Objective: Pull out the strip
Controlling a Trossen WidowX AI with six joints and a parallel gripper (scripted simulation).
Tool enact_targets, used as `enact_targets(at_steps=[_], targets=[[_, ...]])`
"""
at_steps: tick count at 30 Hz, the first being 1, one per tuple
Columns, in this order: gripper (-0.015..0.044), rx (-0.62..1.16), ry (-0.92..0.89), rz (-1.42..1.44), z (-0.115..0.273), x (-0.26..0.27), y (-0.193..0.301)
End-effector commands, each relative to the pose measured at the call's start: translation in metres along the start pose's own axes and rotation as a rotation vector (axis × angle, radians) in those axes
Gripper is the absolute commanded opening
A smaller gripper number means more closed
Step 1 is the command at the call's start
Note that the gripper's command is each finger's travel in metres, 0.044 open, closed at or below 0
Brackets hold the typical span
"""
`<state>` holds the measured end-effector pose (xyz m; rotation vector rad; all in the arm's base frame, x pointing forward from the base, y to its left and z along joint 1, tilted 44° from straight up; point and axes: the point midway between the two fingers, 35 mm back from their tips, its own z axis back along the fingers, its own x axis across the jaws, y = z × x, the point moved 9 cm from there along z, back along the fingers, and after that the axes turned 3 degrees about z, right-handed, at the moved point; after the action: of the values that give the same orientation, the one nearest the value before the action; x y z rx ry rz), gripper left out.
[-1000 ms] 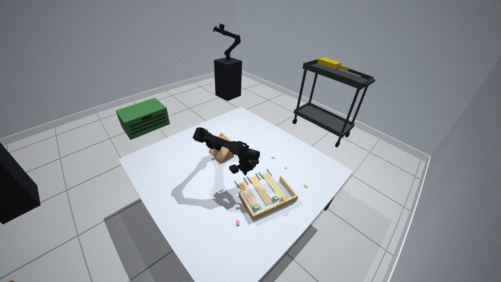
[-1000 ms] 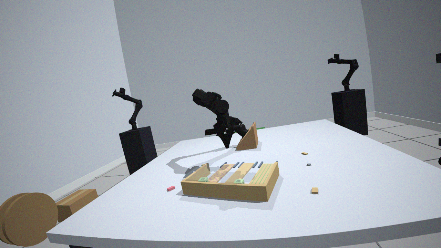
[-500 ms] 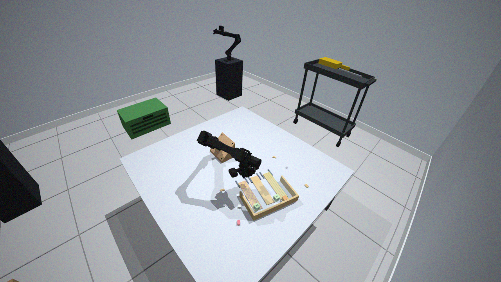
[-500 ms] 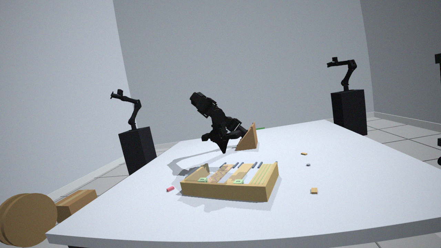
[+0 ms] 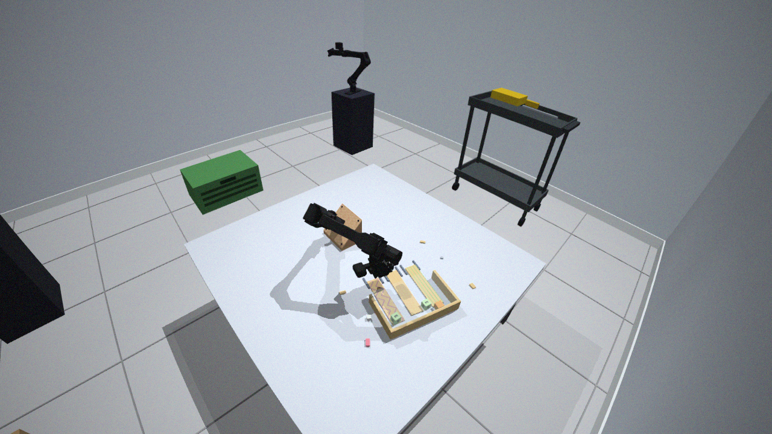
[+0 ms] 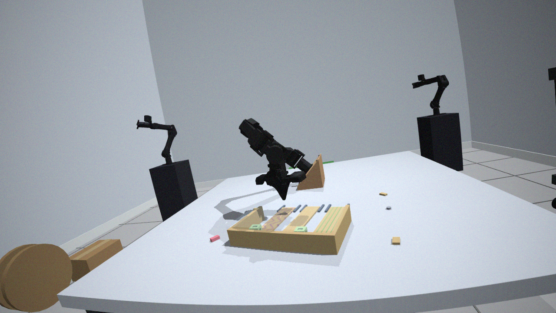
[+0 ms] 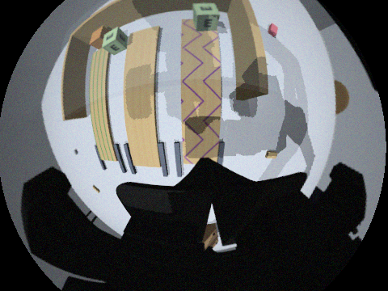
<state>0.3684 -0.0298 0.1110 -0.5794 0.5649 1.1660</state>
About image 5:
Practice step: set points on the tan wooden open-top frame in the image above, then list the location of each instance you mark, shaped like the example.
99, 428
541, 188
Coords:
413, 302

